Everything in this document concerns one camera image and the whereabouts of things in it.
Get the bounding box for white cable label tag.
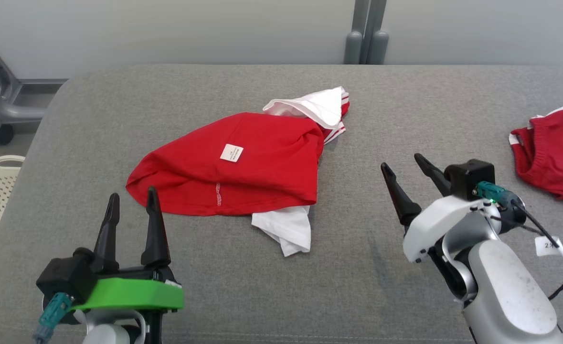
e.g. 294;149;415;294
534;236;563;264

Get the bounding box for red white basketball jersey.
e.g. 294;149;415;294
126;86;351;258

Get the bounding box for red shorts with white stripe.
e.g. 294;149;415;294
509;102;563;205

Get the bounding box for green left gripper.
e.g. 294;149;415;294
70;186;185;314

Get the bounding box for grey double partition post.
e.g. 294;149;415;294
343;0;390;65

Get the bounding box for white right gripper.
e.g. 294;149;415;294
381;153;498;265

